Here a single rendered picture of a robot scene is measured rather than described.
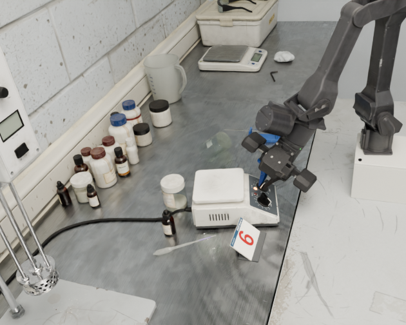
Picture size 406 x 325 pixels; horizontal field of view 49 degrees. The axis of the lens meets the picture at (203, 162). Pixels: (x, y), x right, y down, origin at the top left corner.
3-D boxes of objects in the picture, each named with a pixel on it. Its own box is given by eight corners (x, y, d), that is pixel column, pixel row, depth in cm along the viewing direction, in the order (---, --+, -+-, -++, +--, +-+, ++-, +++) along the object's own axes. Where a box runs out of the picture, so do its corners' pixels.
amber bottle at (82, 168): (77, 184, 126) (67, 157, 121) (89, 178, 128) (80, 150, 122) (83, 190, 123) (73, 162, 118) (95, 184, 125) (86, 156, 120)
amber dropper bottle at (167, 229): (171, 226, 108) (166, 204, 104) (178, 231, 106) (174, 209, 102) (161, 232, 106) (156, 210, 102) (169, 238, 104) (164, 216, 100)
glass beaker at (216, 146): (227, 152, 134) (209, 166, 129) (213, 136, 134) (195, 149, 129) (238, 141, 128) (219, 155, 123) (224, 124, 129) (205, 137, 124)
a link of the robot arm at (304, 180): (266, 111, 103) (256, 117, 98) (333, 158, 99) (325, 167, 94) (250, 138, 108) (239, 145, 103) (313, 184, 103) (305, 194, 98)
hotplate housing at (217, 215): (275, 191, 114) (274, 166, 109) (279, 227, 103) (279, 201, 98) (190, 196, 116) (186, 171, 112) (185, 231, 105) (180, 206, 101)
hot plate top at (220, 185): (243, 170, 110) (243, 167, 109) (244, 201, 100) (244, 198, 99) (196, 173, 111) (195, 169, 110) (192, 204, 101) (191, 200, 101)
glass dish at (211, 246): (195, 254, 99) (194, 247, 98) (202, 236, 103) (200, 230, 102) (218, 257, 97) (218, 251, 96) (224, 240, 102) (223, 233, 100)
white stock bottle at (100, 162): (93, 189, 123) (83, 157, 117) (99, 176, 128) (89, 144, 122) (115, 188, 123) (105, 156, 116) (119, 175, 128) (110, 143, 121)
